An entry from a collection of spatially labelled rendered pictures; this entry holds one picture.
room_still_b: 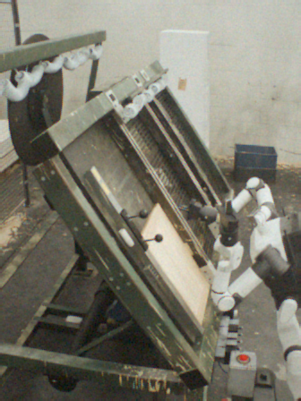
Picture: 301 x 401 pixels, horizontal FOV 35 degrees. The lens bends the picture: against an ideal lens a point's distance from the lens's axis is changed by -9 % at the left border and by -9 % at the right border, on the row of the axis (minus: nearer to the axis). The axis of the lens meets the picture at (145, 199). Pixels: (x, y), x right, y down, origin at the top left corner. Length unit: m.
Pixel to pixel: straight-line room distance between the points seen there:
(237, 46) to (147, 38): 1.38
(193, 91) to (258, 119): 1.77
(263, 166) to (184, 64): 1.78
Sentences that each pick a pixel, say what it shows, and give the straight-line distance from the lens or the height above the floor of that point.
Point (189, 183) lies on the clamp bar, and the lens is 3.16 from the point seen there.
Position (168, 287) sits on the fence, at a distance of 2.26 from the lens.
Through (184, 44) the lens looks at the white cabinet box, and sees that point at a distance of 6.08.
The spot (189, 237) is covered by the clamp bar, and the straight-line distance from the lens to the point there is 2.67.
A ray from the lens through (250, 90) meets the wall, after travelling 7.53.
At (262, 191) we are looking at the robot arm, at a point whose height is 1.40.
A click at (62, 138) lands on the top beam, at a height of 1.89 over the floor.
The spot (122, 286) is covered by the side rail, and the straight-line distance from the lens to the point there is 2.01.
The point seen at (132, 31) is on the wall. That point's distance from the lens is 7.61.
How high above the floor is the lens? 2.41
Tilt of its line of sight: 23 degrees down
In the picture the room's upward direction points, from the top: straight up
